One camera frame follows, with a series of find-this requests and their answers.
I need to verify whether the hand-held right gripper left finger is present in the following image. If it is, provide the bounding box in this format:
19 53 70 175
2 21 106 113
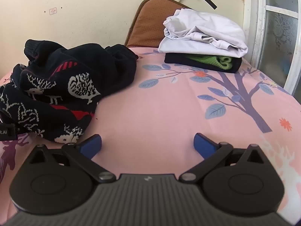
28 134 117 183

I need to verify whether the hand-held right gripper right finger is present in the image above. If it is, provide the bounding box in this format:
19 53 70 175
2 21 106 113
180 133 270 184

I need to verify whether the black patterned knit sweater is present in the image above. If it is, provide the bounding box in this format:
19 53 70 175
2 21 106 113
0 39 139 144

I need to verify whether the pink printed bedsheet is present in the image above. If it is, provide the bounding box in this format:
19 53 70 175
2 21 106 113
0 46 301 226

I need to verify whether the black and green folded garment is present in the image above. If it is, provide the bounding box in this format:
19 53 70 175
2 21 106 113
164 53 242 73

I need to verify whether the white framed glass door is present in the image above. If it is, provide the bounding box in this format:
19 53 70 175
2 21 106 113
243 0 301 97

